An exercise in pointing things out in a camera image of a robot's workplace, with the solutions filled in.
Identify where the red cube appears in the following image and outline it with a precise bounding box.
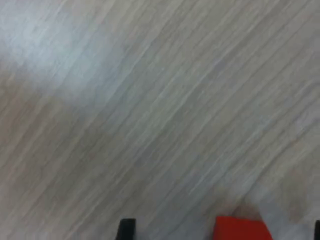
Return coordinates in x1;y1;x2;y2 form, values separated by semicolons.
213;215;274;240

